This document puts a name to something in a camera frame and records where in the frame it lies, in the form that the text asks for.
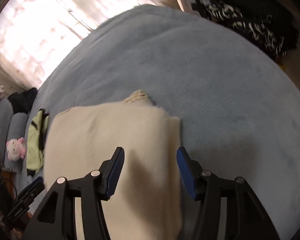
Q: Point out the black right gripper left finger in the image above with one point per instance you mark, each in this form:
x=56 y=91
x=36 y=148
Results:
x=55 y=216

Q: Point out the light green folded garment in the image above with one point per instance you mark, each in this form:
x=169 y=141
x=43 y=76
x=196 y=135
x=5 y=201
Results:
x=36 y=139

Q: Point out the black white patterned cloth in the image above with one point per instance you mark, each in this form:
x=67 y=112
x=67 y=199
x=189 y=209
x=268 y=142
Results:
x=270 y=34

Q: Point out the black fluffy garment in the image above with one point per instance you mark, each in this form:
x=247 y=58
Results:
x=22 y=102

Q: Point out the pink white cat plush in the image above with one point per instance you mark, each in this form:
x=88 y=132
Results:
x=16 y=149

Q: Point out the cream fluffy sweater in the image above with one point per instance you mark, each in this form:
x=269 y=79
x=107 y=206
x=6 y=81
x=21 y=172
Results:
x=146 y=203

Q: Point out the blue pillow upper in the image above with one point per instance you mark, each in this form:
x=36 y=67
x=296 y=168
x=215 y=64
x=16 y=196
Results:
x=6 y=113

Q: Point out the blue bed blanket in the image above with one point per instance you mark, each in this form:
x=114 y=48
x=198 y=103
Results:
x=240 y=112

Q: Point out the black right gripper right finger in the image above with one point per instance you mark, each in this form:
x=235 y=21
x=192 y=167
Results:
x=246 y=218

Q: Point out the blue pillow near plush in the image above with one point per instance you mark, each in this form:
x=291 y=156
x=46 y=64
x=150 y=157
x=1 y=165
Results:
x=16 y=130

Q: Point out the floral white curtain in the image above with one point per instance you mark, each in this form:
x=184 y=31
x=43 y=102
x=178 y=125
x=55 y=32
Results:
x=36 y=35

